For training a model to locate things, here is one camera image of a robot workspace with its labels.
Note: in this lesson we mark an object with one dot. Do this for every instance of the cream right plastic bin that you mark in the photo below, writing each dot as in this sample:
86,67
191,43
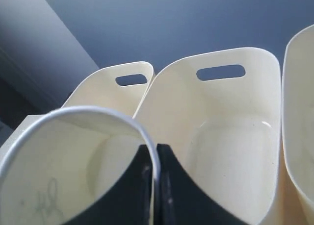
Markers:
298,117

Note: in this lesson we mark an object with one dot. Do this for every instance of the white paper cup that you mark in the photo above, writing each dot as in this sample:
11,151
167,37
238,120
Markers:
66,160

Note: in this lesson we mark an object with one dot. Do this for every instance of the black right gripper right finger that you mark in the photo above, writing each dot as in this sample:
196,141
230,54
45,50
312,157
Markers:
182,201

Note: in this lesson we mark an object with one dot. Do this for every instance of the cream left plastic bin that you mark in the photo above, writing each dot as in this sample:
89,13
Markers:
101,89

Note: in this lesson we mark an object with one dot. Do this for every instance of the cream middle plastic bin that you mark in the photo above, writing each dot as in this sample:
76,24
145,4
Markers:
220,112

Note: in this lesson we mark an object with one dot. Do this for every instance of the cream plastic bin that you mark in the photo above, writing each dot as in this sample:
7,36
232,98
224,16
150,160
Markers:
298,117
220,112
101,89

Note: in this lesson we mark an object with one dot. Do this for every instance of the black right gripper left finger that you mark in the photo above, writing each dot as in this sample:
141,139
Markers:
128,200

